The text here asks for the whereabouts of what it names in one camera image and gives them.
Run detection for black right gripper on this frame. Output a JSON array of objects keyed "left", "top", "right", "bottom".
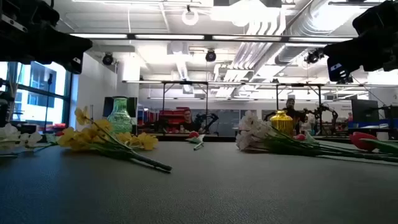
[{"left": 323, "top": 30, "right": 398, "bottom": 82}]

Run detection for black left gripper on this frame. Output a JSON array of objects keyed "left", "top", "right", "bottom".
[{"left": 0, "top": 18, "right": 93, "bottom": 75}]

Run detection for white artificial flower bunch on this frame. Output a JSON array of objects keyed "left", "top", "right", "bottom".
[
  {"left": 235, "top": 110, "right": 398, "bottom": 163},
  {"left": 0, "top": 123, "right": 58, "bottom": 158}
]

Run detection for yellow artificial flower bunch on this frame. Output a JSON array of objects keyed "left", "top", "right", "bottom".
[{"left": 57, "top": 106, "right": 173, "bottom": 174}]

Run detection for green glass vase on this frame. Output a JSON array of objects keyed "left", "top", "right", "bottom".
[{"left": 107, "top": 96, "right": 134, "bottom": 134}]

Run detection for yellow glass vase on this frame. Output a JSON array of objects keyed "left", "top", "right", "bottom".
[{"left": 269, "top": 110, "right": 295, "bottom": 138}]

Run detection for black stand pole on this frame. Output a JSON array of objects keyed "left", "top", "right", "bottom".
[{"left": 44, "top": 73, "right": 53, "bottom": 133}]

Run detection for person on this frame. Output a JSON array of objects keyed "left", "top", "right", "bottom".
[
  {"left": 179, "top": 108, "right": 203, "bottom": 133},
  {"left": 281, "top": 98, "right": 307, "bottom": 135}
]

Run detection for red storage bins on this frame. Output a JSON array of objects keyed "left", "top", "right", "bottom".
[{"left": 158, "top": 107, "right": 191, "bottom": 126}]

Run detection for white ring light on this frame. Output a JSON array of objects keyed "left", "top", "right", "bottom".
[{"left": 181, "top": 9, "right": 200, "bottom": 27}]

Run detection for black metal rig frame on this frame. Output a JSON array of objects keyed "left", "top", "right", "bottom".
[{"left": 70, "top": 32, "right": 355, "bottom": 44}]

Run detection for black background station frame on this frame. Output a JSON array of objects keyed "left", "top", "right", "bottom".
[{"left": 123, "top": 80, "right": 398, "bottom": 134}]

